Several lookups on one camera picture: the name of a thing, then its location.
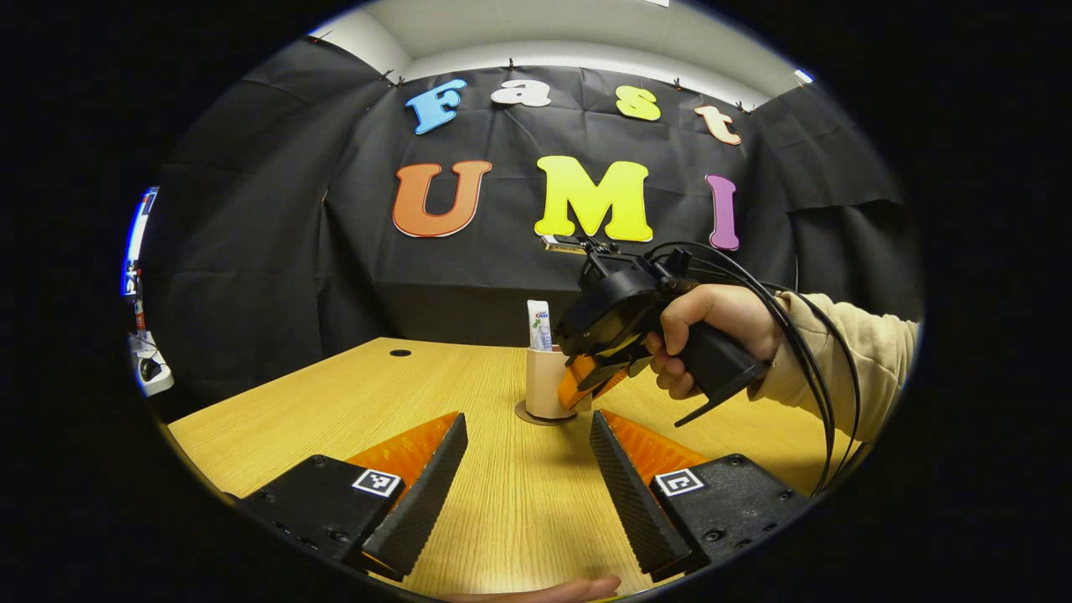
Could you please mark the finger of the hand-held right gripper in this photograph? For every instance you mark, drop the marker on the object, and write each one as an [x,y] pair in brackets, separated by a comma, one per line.
[578,385]

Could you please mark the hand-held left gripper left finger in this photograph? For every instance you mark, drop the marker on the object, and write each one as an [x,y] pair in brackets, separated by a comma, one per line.
[423,494]

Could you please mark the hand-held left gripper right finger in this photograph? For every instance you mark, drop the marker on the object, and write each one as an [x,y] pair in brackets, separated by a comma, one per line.
[632,494]

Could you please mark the beige cup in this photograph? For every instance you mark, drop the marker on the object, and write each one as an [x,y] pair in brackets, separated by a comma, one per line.
[543,385]

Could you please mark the round brown coaster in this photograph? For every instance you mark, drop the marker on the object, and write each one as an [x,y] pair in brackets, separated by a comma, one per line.
[521,413]

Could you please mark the white toothpaste tube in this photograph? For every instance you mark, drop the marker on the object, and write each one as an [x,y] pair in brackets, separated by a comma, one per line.
[538,322]

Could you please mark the wooden desktop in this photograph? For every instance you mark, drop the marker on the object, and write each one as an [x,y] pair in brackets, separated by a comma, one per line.
[469,394]

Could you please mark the black backdrop cloth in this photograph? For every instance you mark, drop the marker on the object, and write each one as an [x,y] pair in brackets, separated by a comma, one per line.
[502,276]

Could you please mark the white side table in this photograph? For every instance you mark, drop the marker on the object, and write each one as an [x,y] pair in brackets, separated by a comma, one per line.
[161,385]

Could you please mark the black computer mouse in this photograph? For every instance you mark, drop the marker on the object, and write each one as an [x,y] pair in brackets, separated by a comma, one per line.
[151,369]

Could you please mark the computer monitor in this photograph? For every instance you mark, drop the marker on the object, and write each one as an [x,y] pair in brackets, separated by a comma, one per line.
[136,243]

